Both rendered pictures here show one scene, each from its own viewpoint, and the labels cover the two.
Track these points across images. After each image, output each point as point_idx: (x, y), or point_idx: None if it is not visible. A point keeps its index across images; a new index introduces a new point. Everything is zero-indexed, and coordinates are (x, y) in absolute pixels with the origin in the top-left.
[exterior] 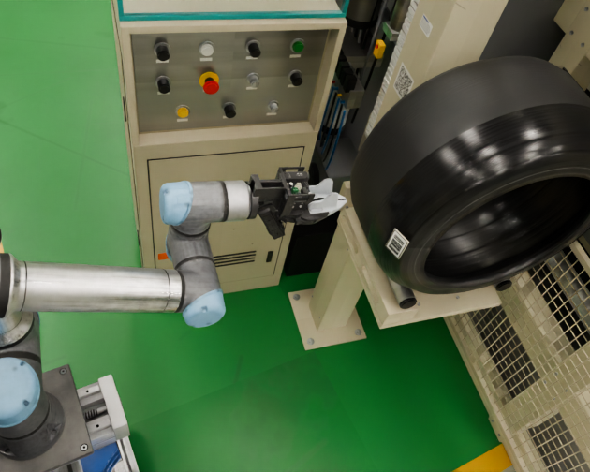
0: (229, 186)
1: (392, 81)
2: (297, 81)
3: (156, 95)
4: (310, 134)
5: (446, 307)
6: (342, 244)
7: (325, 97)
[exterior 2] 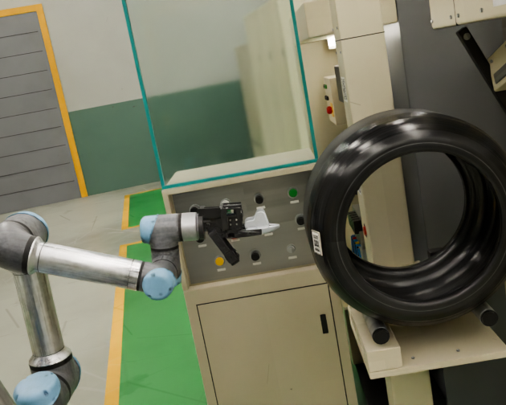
0: (184, 213)
1: None
2: (299, 219)
3: (197, 248)
4: None
5: (443, 357)
6: (387, 377)
7: None
